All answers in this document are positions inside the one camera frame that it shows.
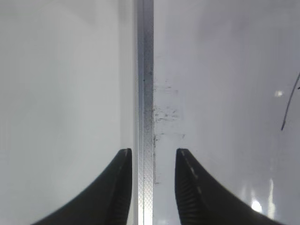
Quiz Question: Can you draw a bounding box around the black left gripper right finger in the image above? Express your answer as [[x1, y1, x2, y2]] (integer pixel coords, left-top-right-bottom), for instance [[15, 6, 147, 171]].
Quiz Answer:
[[175, 148, 281, 225]]

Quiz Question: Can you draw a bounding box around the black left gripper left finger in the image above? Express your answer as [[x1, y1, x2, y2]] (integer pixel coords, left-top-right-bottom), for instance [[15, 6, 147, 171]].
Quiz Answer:
[[36, 149, 132, 225]]

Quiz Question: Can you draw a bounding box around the white board with grey frame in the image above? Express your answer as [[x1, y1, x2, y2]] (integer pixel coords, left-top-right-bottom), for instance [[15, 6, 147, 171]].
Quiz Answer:
[[136, 0, 300, 225]]

